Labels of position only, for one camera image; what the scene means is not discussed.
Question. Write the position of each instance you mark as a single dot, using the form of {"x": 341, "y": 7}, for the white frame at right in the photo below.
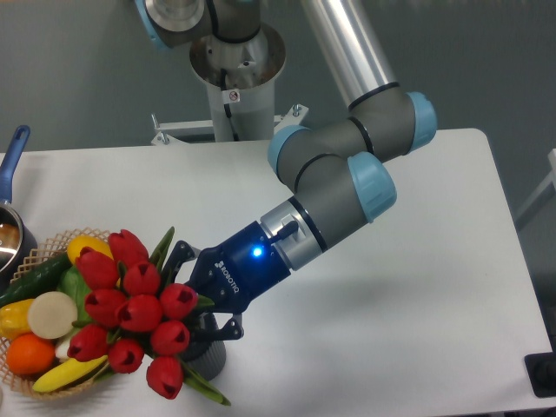
{"x": 539, "y": 198}

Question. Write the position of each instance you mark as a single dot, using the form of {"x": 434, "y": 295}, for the blue handled saucepan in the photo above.
{"x": 16, "y": 240}

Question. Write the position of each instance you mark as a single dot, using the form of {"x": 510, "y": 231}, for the green bok choy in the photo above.
{"x": 73, "y": 285}

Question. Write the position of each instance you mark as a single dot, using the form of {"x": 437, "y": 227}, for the green cucumber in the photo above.
{"x": 43, "y": 278}

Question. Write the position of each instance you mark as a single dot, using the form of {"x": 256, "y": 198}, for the woven wicker basket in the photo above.
{"x": 51, "y": 247}

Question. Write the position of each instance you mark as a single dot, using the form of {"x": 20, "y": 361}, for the yellow squash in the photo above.
{"x": 80, "y": 242}

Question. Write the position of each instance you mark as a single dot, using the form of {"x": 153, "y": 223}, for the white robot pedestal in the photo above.
{"x": 240, "y": 82}

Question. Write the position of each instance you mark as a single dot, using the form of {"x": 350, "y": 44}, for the dark grey ribbed vase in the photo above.
{"x": 206, "y": 357}

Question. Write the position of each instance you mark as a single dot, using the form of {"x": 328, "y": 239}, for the orange fruit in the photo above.
{"x": 29, "y": 354}

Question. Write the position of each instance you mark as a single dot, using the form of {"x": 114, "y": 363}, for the beige round disc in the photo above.
{"x": 51, "y": 315}

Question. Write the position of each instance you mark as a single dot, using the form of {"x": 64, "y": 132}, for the yellow banana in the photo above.
{"x": 66, "y": 373}

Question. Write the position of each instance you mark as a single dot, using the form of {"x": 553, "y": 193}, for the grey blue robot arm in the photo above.
{"x": 336, "y": 174}

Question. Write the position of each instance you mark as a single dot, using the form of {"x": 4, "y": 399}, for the black device at table edge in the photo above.
{"x": 541, "y": 372}

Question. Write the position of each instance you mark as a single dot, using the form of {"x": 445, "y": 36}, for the red tulip bouquet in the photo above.
{"x": 135, "y": 314}

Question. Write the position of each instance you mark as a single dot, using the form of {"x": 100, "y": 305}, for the yellow bell pepper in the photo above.
{"x": 14, "y": 320}

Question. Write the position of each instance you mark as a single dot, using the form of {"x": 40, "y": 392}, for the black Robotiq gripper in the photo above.
{"x": 231, "y": 275}

